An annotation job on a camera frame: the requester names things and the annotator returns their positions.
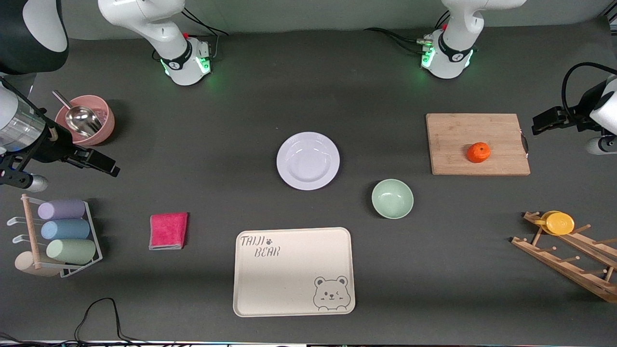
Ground orange fruit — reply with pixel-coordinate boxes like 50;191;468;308
466;142;491;164

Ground white round plate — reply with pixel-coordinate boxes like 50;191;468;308
276;132;340;191

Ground pink bowl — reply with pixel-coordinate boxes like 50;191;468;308
54;95;116;146

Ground metal scoop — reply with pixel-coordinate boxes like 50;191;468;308
52;90;103;138

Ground purple cup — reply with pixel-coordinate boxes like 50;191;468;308
38;200;86;221

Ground blue cup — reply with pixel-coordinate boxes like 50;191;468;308
40;219;91;240

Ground wooden rack rod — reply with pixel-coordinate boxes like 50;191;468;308
21;194;42;269

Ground wooden cutting board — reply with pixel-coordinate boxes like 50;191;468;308
426;113;531;176

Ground pale green cup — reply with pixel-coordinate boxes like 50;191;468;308
46;239;97;265

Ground pink folded cloth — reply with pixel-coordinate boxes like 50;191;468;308
148;212;188;251

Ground yellow cup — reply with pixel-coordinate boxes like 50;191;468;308
540;211;575;236

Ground beige cup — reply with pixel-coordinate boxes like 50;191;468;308
14;251;61;278

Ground wooden peg drying rack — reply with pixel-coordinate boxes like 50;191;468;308
511;211;617;304

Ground light green bowl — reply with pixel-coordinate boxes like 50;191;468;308
371;179;414;220

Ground cream bear print tray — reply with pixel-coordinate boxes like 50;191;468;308
233;227;356;318

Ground white wire cup rack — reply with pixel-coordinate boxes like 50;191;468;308
7;200;103;279

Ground black table edge cable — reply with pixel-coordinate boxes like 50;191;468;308
0;297;160;347

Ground black right arm base cables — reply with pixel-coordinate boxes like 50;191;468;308
181;7;229;61

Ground black arm base cables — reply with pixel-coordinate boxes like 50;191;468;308
364;11;451;56
181;7;229;61

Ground black left arm base cables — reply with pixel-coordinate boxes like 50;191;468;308
364;11;451;56

